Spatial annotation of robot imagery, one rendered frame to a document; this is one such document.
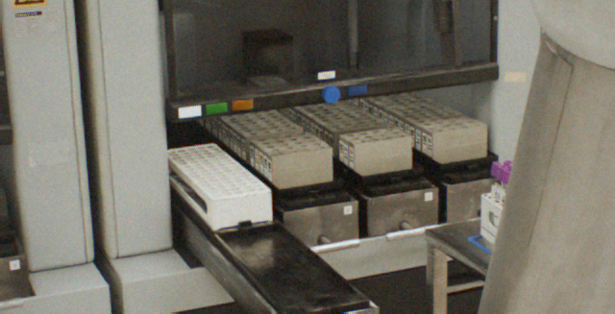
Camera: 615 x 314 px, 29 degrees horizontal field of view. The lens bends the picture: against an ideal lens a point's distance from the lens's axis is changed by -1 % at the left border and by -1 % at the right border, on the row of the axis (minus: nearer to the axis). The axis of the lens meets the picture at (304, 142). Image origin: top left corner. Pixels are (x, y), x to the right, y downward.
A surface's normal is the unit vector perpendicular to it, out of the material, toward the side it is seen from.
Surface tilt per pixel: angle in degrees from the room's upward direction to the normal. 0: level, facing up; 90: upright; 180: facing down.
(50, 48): 90
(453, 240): 0
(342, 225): 90
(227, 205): 90
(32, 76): 90
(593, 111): 104
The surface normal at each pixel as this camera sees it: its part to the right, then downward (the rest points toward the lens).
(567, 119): -0.70, 0.37
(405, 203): 0.38, 0.25
